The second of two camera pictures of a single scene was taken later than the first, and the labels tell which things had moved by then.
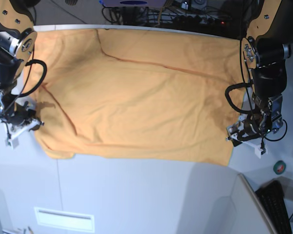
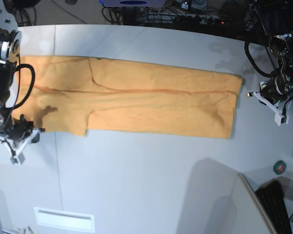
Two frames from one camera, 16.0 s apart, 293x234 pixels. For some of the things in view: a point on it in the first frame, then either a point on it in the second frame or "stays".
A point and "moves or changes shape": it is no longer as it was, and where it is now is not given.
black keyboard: x=271 y=197 stays
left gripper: x=19 y=114 to x=20 y=130
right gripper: x=245 y=129 to x=275 y=89
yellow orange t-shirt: x=107 y=90 moves or changes shape
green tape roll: x=279 y=167 stays
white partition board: x=251 y=217 stays
